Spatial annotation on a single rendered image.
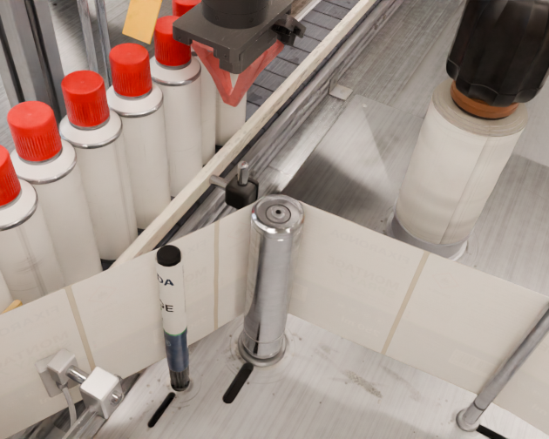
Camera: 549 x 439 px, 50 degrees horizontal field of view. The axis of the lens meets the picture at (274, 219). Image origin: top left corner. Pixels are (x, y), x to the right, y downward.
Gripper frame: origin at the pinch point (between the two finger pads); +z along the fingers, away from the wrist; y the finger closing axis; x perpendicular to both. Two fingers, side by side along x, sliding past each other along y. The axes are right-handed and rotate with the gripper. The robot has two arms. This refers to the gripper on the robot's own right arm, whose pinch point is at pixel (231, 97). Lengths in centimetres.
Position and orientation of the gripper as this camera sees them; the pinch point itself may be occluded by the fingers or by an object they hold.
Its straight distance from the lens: 59.9
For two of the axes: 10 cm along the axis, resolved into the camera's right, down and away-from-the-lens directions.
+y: 4.8, -6.3, 6.1
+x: -8.7, -4.1, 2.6
